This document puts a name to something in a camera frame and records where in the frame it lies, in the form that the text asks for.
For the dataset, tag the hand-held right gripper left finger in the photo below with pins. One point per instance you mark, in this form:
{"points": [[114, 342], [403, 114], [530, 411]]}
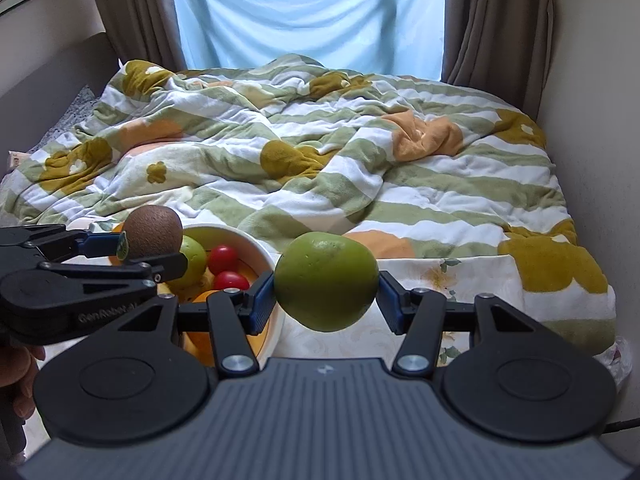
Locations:
{"points": [[262, 305]]}

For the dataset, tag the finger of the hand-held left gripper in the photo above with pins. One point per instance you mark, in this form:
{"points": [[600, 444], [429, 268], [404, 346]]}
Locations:
{"points": [[102, 245], [170, 267]]}

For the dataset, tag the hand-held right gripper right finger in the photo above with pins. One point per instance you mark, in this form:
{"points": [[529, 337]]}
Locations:
{"points": [[389, 305]]}

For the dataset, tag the red tomato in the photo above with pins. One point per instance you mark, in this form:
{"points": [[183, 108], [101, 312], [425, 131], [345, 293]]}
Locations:
{"points": [[221, 259], [231, 280]]}

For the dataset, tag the brown kiwi with green sticker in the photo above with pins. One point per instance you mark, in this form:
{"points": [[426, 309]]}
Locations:
{"points": [[155, 230]]}

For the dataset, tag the cream plate with yellow print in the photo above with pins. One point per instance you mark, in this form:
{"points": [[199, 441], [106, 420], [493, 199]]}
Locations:
{"points": [[250, 250]]}

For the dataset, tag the large green apple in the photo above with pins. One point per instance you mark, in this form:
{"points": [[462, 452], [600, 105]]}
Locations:
{"points": [[325, 280]]}

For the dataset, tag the large orange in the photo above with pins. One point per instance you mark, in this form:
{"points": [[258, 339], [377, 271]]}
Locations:
{"points": [[197, 347]]}

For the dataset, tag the person's left hand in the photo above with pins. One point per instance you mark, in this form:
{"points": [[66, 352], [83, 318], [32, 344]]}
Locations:
{"points": [[17, 365]]}

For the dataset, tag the small yellow-green apple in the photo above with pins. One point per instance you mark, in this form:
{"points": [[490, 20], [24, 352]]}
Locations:
{"points": [[194, 262]]}

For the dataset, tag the grey patterned bed sheet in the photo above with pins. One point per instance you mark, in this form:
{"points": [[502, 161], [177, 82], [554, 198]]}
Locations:
{"points": [[75, 110]]}

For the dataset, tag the green striped floral blanket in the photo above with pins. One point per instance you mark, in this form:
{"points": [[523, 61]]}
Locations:
{"points": [[350, 160]]}

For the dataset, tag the grey bed headboard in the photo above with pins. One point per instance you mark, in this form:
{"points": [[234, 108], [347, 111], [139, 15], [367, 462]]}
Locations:
{"points": [[50, 75]]}

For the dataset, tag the brown curtain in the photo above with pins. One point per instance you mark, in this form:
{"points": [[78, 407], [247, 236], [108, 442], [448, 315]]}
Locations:
{"points": [[495, 25], [145, 10]]}

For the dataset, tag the light blue sheer curtain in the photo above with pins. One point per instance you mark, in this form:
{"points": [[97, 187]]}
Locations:
{"points": [[310, 10]]}

